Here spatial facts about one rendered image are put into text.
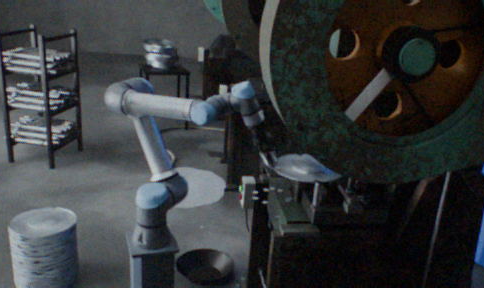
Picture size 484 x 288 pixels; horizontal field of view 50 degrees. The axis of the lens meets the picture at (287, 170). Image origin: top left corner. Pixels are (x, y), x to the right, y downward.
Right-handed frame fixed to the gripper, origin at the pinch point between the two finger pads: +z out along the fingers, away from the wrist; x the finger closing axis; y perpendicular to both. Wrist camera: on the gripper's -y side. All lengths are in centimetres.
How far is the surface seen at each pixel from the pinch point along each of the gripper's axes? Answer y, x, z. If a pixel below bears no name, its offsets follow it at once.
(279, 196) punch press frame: -2.3, -1.9, 15.6
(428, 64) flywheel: 54, 48, -35
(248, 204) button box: -20.7, -15.4, 23.2
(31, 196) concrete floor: -143, -144, 21
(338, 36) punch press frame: 19, 35, -43
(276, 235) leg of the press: 25.3, -9.5, 14.7
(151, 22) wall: -663, -55, 8
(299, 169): 3.1, 9.2, 5.0
